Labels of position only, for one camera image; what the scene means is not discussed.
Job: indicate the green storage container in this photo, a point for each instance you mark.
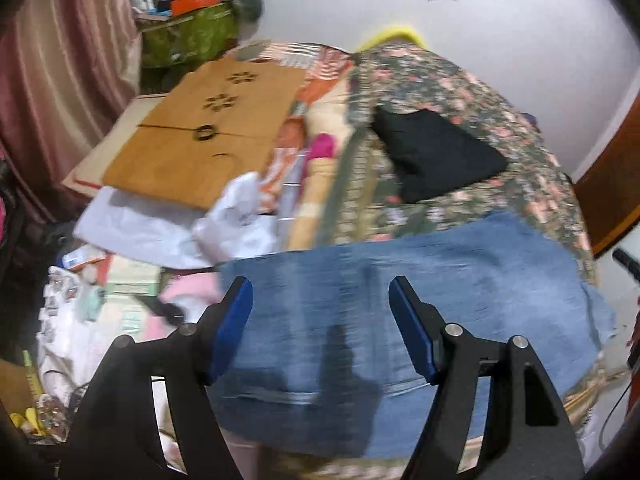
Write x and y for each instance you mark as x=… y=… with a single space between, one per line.
x=200 y=30

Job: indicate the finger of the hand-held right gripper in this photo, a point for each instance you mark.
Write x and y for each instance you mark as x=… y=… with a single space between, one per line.
x=627 y=262

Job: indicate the floral blanket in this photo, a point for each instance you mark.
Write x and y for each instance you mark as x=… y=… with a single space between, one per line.
x=450 y=80

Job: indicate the brown wooden folding board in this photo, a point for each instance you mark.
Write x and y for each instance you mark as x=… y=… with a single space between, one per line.
x=165 y=160

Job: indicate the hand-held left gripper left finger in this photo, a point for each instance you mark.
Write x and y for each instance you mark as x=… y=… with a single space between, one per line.
x=232 y=330

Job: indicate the striped brown curtain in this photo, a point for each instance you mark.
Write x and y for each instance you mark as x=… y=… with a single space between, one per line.
x=60 y=60

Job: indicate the white patterned cloth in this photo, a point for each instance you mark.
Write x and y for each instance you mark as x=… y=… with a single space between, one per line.
x=65 y=310

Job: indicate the white sheet cloth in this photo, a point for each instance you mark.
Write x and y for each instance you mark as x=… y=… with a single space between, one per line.
x=130 y=225

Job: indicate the red box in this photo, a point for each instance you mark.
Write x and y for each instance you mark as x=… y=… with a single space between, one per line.
x=192 y=2

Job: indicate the white plastic bag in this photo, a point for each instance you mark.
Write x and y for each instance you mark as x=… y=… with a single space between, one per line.
x=235 y=220

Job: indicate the blue denim pants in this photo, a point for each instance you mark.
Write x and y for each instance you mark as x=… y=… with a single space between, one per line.
x=325 y=285

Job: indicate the orange striped quilt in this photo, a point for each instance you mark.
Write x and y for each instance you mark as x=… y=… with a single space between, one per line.
x=320 y=85

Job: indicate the beige flat board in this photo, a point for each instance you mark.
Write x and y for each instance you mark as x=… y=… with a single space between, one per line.
x=100 y=150

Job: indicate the pink cloth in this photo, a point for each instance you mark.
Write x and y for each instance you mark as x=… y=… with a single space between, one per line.
x=192 y=290

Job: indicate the yellow curved bed frame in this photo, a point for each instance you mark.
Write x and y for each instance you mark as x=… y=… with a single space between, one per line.
x=395 y=30

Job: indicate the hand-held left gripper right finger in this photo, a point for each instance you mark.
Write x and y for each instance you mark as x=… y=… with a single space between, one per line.
x=412 y=330

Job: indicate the black folded cloth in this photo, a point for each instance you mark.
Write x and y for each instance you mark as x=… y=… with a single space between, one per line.
x=435 y=155

